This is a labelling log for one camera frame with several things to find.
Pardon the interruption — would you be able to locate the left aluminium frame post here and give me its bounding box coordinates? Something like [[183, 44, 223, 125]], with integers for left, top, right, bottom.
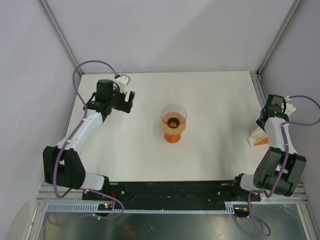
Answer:
[[37, 0, 79, 68]]

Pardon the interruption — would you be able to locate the purple cable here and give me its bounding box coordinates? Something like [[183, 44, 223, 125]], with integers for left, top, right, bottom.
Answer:
[[248, 94, 320, 237], [52, 59, 125, 225]]

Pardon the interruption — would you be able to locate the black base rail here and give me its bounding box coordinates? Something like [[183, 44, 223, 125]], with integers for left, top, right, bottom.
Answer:
[[82, 180, 249, 212]]

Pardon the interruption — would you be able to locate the right aluminium frame post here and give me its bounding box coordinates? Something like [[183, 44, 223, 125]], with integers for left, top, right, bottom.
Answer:
[[256, 0, 305, 76]]

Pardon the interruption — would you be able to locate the grey slotted cable duct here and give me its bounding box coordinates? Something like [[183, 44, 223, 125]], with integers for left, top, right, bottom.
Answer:
[[44, 201, 237, 215]]

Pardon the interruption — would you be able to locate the aluminium frame post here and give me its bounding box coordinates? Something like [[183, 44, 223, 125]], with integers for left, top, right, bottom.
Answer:
[[256, 0, 305, 76], [37, 0, 79, 68]]

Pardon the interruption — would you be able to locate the orange glass flask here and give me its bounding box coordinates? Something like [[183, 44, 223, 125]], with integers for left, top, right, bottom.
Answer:
[[164, 117, 181, 144]]

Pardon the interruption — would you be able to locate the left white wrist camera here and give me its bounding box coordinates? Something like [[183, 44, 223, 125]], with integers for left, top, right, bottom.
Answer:
[[114, 74, 131, 93]]

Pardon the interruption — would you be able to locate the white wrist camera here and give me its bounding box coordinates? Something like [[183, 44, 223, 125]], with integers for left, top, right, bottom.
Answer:
[[283, 96, 297, 116], [114, 74, 131, 93]]

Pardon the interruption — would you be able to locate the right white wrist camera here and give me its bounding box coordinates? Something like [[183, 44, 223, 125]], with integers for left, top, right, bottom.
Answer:
[[283, 96, 297, 116]]

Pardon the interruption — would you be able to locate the white orange box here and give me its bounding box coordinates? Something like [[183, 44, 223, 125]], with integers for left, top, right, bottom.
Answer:
[[247, 127, 269, 146]]

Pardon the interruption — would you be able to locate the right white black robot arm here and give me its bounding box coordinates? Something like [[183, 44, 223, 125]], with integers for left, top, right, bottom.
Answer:
[[230, 94, 307, 201]]

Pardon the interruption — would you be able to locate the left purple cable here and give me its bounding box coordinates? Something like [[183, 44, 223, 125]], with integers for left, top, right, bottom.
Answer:
[[52, 59, 125, 225]]

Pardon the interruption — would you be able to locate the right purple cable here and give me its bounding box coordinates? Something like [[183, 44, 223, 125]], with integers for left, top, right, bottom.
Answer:
[[248, 94, 320, 237]]

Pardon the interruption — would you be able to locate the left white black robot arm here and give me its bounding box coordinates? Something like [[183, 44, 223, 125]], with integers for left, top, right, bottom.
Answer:
[[42, 75, 135, 200]]

